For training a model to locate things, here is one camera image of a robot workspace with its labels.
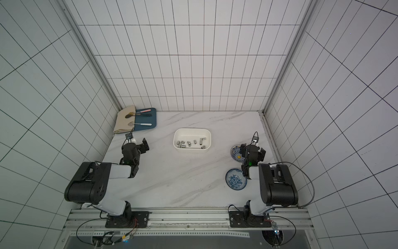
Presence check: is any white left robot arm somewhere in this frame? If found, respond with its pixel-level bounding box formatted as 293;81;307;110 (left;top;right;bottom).
64;139;149;228

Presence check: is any blue white patterned bowl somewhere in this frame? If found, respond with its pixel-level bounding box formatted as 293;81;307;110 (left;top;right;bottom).
226;169;247;191

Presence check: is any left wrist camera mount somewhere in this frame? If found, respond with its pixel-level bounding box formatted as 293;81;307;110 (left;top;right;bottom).
124;131;136;144

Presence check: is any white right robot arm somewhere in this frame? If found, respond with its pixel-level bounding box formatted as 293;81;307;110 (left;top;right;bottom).
226;143;298;232

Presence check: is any white handled spoon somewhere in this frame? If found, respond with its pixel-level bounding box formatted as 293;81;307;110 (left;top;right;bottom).
128;122;152;127

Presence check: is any pink handled spoon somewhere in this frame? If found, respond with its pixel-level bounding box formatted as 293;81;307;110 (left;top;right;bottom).
135;109;151;114

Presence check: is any beige folded cloth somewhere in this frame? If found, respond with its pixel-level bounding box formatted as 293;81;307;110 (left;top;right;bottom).
114;105;136;134

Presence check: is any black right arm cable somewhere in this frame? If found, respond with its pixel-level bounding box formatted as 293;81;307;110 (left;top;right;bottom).
268;161;315;209

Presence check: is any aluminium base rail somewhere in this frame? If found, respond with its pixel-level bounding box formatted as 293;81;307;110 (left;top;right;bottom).
63;207;314;239

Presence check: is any dark blue tray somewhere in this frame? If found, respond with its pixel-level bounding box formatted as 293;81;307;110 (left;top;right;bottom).
134;108;157;132

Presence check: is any black handled spoon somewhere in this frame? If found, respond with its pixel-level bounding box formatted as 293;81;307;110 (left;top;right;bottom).
125;112;152;119

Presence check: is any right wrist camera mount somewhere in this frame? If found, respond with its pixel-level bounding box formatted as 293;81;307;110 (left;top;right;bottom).
250;131;259;145

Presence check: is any blue yellow patterned bowl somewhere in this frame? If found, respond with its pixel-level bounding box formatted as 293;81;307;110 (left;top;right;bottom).
230;145;245;163

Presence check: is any white plastic storage box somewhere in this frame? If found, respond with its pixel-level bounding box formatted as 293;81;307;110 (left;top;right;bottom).
173;128;212;153

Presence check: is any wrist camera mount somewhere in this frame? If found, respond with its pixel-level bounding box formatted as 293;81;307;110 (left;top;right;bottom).
250;131;259;145
124;131;136;144

